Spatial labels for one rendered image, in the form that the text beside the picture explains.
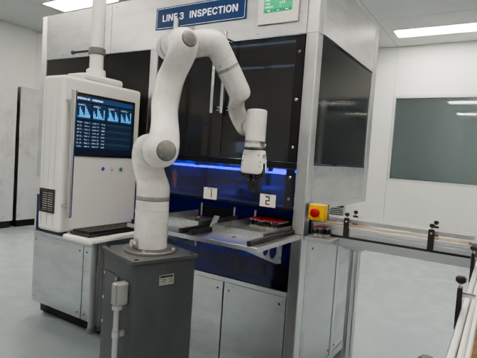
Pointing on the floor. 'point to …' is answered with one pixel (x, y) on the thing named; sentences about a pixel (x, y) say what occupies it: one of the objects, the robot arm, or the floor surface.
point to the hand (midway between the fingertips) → (251, 186)
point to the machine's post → (304, 176)
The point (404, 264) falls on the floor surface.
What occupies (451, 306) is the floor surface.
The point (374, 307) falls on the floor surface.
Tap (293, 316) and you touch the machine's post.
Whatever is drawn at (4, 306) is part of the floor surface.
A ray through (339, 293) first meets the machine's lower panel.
